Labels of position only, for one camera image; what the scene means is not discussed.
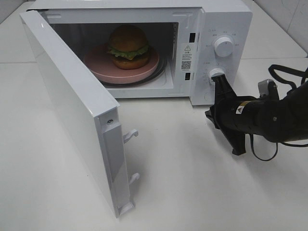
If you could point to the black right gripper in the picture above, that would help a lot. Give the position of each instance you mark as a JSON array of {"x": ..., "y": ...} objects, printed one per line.
[{"x": 234, "y": 115}]

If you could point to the round door release button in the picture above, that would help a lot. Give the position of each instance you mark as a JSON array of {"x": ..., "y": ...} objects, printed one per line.
[{"x": 210, "y": 97}]

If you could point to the white control knob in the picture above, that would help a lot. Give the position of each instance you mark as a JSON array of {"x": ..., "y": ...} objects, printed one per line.
[
  {"x": 214, "y": 73},
  {"x": 223, "y": 46}
]

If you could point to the burger with lettuce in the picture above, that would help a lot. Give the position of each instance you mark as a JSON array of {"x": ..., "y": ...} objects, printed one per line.
[{"x": 129, "y": 47}]

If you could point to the white microwave door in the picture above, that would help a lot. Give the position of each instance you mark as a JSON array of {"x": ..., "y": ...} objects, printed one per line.
[{"x": 87, "y": 110}]

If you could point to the pink round plate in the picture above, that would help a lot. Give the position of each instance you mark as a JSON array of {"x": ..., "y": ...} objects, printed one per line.
[{"x": 118, "y": 70}]

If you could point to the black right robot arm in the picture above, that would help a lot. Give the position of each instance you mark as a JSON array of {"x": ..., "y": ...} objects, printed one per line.
[{"x": 277, "y": 120}]

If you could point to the white warning label sticker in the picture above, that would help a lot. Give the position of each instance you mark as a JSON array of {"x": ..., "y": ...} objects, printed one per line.
[{"x": 186, "y": 57}]

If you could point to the glass microwave turntable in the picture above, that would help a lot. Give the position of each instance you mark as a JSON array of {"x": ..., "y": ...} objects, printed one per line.
[{"x": 158, "y": 71}]

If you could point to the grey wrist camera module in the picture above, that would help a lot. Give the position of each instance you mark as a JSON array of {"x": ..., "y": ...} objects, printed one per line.
[{"x": 267, "y": 87}]

